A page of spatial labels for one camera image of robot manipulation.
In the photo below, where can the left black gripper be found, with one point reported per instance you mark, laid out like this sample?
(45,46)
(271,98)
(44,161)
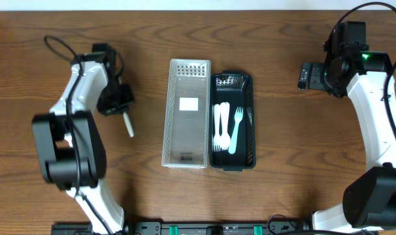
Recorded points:
(118,102)

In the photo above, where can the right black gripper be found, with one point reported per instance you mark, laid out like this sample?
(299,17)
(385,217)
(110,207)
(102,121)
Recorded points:
(315,76)

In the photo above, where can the white plastic spoon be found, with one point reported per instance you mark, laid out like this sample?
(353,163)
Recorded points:
(128,124)

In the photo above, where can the mint green plastic fork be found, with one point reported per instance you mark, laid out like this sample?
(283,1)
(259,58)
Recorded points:
(238,118)

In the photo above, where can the dark green plastic basket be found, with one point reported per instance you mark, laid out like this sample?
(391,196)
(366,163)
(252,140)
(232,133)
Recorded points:
(236,88)

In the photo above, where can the pale pink plastic fork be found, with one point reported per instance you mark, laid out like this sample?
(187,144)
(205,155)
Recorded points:
(227,137)

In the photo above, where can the white plastic fork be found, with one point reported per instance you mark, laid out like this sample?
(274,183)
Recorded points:
(223,107)
(217,137)

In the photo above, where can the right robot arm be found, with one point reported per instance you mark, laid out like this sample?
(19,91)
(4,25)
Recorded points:
(351,69)

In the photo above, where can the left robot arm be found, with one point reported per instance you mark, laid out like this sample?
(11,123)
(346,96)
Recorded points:
(69,147)

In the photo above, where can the clear perforated plastic basket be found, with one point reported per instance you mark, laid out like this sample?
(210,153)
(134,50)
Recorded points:
(185,140)

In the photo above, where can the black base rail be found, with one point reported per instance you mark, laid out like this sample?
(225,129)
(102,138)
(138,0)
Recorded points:
(157,228)

